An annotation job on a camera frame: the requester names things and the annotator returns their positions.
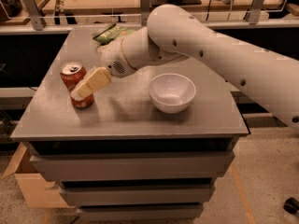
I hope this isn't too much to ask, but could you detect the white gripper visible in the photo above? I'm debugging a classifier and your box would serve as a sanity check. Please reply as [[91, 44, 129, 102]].
[[71, 38, 133, 100]]

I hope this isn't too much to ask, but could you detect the red coke can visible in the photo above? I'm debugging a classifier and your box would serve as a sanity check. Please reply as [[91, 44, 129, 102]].
[[60, 62, 94, 109]]

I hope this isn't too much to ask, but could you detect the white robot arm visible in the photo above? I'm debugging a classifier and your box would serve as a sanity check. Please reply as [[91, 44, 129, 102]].
[[71, 5, 299, 131]]

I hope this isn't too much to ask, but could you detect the green chip bag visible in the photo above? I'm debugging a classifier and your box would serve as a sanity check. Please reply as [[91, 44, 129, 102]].
[[93, 23, 134, 45]]

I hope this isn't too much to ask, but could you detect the white ceramic bowl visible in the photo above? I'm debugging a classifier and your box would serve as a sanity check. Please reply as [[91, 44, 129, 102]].
[[148, 73, 196, 114]]

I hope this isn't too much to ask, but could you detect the grey drawer cabinet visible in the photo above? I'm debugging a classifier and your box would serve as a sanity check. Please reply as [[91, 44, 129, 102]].
[[11, 26, 248, 221]]

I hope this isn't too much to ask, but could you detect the cardboard box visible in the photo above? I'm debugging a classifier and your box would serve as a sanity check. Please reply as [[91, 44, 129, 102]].
[[1, 143, 69, 208]]

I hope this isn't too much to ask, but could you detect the black caster wheel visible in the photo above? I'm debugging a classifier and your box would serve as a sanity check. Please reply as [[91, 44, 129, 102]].
[[283, 197, 299, 215]]

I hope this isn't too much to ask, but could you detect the grey metal bracket left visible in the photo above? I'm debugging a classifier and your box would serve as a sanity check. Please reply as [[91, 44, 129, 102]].
[[22, 0, 45, 31]]

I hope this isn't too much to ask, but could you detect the grey metal bracket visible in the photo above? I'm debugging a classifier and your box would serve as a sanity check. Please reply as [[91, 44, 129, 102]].
[[22, 0, 45, 31], [244, 0, 264, 24], [140, 0, 150, 26]]

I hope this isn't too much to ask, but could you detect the grey metal bracket middle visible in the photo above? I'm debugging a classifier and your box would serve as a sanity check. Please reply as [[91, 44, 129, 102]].
[[140, 0, 150, 26]]

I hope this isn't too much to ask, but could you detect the grey metal bracket right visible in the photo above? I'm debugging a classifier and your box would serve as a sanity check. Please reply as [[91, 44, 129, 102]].
[[244, 0, 264, 24]]

